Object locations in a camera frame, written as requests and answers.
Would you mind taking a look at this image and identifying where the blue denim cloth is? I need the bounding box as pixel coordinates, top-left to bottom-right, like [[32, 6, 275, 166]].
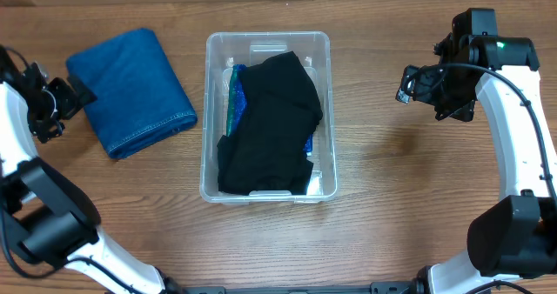
[[66, 28, 198, 159]]

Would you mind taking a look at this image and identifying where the sparkly blue sequin cloth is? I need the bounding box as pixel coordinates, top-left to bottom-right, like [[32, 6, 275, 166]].
[[225, 63, 314, 157]]

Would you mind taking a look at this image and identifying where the black cloth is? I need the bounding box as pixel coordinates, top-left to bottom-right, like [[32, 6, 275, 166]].
[[238, 51, 323, 155], [218, 131, 314, 196]]

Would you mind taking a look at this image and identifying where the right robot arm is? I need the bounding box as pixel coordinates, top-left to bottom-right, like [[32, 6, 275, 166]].
[[372, 8, 556, 293]]

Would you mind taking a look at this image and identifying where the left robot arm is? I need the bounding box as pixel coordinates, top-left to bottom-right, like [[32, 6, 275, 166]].
[[1, 47, 182, 293]]

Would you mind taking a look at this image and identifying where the clear plastic storage bin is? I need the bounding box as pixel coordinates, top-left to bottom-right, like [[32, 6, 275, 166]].
[[199, 31, 339, 204]]

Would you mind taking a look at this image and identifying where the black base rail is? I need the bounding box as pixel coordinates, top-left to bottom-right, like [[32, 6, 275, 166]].
[[182, 280, 428, 294]]

